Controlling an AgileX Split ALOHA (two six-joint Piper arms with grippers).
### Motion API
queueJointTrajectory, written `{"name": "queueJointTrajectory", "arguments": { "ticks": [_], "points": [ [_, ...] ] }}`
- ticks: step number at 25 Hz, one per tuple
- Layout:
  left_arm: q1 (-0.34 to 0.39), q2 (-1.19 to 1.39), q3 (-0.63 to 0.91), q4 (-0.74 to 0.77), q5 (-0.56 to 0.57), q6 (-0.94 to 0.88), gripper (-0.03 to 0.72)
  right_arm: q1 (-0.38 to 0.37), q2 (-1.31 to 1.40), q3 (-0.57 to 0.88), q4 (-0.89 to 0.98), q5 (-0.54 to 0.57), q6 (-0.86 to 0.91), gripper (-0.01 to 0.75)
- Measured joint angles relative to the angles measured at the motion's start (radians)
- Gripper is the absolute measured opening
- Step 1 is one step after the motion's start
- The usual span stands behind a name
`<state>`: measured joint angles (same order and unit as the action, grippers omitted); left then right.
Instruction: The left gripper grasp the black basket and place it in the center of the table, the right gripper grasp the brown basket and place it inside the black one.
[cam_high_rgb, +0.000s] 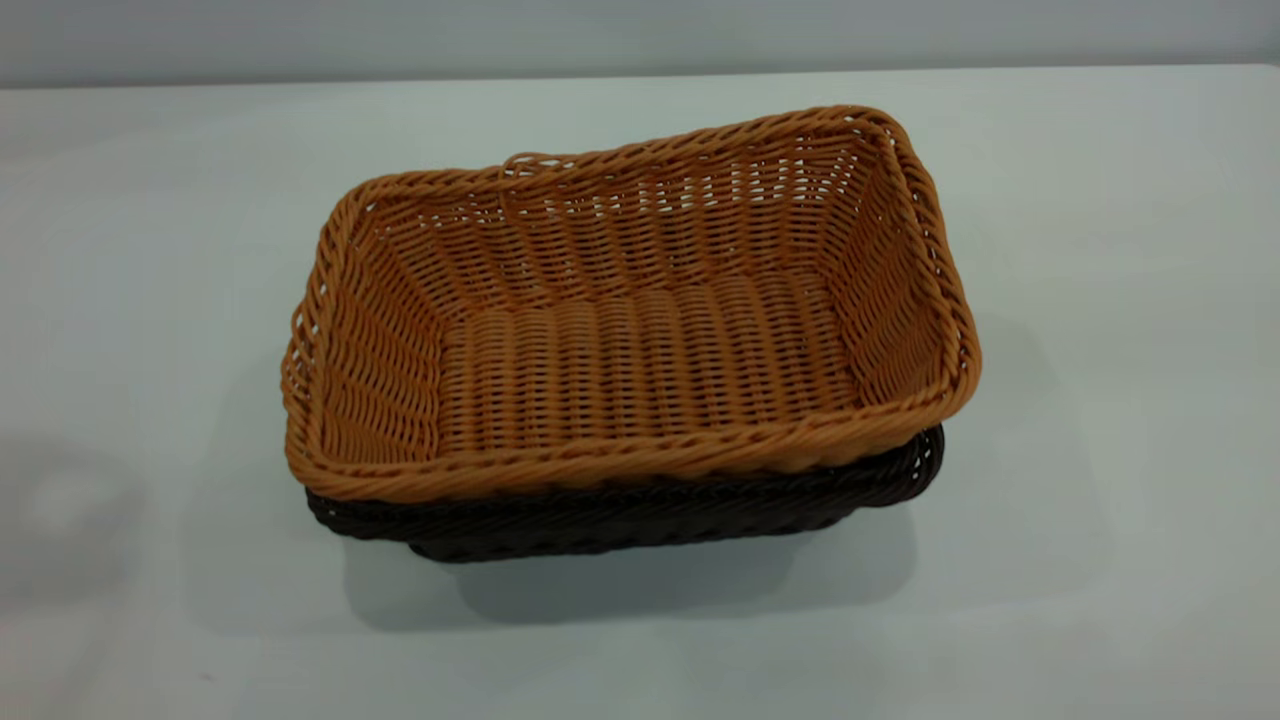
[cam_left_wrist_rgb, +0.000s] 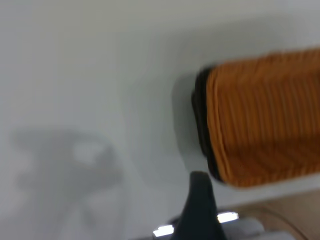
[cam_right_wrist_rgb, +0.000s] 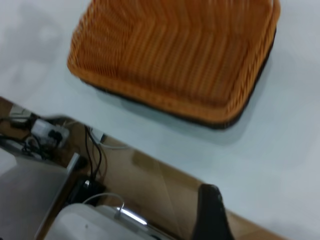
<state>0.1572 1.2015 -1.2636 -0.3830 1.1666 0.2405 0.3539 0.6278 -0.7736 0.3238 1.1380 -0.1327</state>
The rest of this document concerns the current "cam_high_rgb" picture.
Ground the orange wicker basket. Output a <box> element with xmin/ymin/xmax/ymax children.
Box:
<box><xmin>280</xmin><ymin>104</ymin><xmax>983</xmax><ymax>505</ymax></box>

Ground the black wicker basket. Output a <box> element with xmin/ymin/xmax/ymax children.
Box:
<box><xmin>304</xmin><ymin>424</ymin><xmax>947</xmax><ymax>565</ymax></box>

